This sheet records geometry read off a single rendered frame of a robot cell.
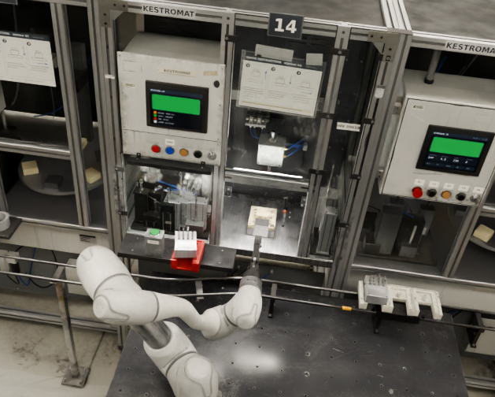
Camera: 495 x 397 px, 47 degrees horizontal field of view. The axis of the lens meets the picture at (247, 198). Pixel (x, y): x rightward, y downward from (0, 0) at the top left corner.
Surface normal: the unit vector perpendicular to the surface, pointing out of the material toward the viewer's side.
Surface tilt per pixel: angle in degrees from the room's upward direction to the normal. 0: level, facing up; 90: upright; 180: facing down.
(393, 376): 0
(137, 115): 90
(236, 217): 0
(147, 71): 90
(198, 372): 5
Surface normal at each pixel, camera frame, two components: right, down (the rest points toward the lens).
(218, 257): 0.08, -0.79
